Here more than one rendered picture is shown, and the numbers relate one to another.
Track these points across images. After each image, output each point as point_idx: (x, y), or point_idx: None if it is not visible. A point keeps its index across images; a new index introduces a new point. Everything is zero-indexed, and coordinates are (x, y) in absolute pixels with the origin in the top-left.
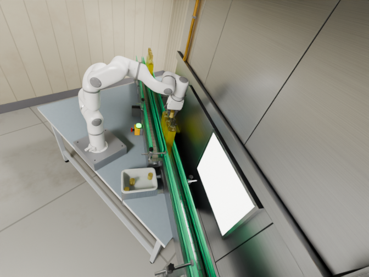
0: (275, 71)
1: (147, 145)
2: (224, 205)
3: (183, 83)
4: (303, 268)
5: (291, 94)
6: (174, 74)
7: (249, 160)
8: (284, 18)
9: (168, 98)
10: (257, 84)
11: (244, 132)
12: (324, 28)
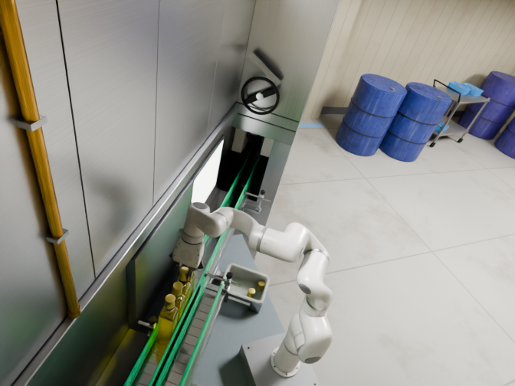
0: (209, 83)
1: (213, 317)
2: (212, 175)
3: (204, 203)
4: (234, 116)
5: (217, 82)
6: (209, 214)
7: (215, 135)
8: (206, 56)
9: (202, 250)
10: (203, 104)
11: (204, 135)
12: (220, 44)
